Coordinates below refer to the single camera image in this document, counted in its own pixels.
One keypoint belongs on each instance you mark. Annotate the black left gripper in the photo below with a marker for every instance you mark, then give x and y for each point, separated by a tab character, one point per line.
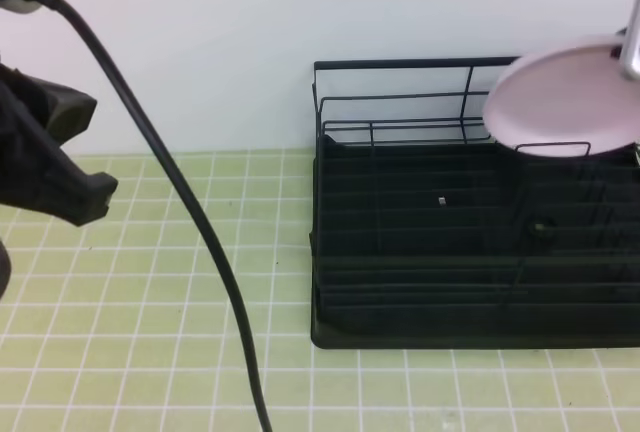
37	117

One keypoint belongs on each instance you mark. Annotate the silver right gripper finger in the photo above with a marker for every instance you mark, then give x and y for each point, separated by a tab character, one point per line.
627	53

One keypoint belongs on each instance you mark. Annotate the pink round plate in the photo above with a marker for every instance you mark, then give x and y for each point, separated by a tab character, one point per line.
567	101

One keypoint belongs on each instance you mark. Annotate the black drip tray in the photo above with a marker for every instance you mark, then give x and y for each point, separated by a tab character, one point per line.
425	322

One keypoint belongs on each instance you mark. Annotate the black wire dish rack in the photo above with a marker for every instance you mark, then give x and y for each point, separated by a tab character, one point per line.
447	113

